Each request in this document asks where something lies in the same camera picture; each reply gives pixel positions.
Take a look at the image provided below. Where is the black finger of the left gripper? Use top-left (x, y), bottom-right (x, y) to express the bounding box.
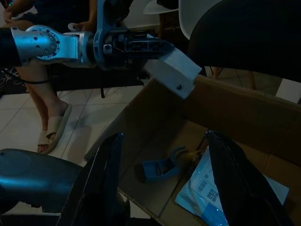
top-left (124, 34), bottom-right (176, 61)

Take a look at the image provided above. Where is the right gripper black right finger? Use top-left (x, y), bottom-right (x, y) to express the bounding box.
top-left (205, 130), bottom-right (295, 226)

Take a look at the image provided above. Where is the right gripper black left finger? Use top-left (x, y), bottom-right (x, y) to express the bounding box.
top-left (56, 131), bottom-right (131, 226)

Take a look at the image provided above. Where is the white carton box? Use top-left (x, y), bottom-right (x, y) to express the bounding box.
top-left (142, 47), bottom-right (203, 98)

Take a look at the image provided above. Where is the white plastic mailer bag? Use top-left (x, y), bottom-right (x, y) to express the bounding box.
top-left (174, 145), bottom-right (290, 226)

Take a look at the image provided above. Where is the small white object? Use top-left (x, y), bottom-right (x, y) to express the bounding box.
top-left (67, 22), bottom-right (82, 32)

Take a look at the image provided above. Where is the yellow brown wrapper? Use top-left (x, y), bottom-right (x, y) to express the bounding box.
top-left (184, 149), bottom-right (204, 166)

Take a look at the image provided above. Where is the grey tape dispenser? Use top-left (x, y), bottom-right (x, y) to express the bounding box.
top-left (142, 145), bottom-right (187, 184)

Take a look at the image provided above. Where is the beige slipper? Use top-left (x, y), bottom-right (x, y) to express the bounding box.
top-left (37, 104), bottom-right (73, 154)

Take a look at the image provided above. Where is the brown cardboard box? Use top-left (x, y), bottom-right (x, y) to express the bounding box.
top-left (84, 74), bottom-right (301, 226)

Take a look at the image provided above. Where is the seated person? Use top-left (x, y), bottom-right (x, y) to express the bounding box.
top-left (0, 0), bottom-right (99, 154)

